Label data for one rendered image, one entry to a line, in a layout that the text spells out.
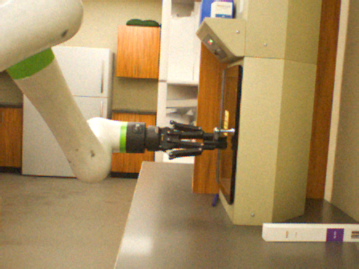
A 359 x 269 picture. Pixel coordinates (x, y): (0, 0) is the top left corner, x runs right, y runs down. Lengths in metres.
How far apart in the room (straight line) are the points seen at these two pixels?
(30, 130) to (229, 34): 5.32
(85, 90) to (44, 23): 5.34
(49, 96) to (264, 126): 0.58
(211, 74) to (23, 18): 0.90
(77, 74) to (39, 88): 5.15
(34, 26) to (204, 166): 0.95
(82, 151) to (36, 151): 5.25
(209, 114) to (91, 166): 0.58
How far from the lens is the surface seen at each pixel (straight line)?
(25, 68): 1.05
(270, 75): 1.25
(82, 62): 6.20
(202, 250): 1.07
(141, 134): 1.28
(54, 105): 1.09
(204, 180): 1.63
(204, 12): 1.44
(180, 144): 1.30
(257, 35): 1.25
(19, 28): 0.83
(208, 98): 1.60
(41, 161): 6.40
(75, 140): 1.14
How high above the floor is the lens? 1.31
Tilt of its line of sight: 6 degrees down
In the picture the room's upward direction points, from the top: 3 degrees clockwise
